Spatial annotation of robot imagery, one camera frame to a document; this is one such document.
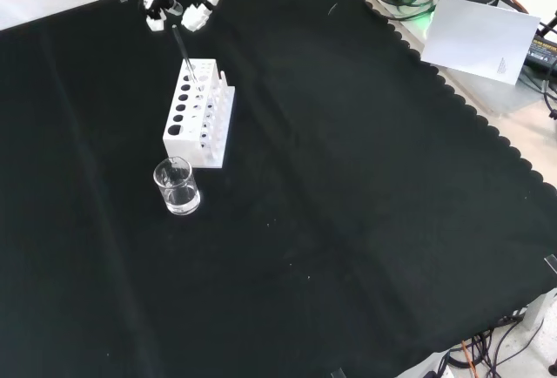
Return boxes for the clear glass rod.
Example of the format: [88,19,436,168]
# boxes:
[171,24,204,92]

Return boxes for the white test tube rack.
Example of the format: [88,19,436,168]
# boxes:
[162,58,237,170]

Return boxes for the small clear glass beaker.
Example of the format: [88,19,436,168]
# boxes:
[152,157,202,216]

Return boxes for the black table cloth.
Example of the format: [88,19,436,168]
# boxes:
[0,0,557,378]

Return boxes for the pale board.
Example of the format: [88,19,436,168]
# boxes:
[420,0,542,87]

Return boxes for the black power adapter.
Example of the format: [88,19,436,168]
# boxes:
[524,32,557,70]

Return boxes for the black floor cables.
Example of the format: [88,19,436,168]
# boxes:
[446,316,557,378]

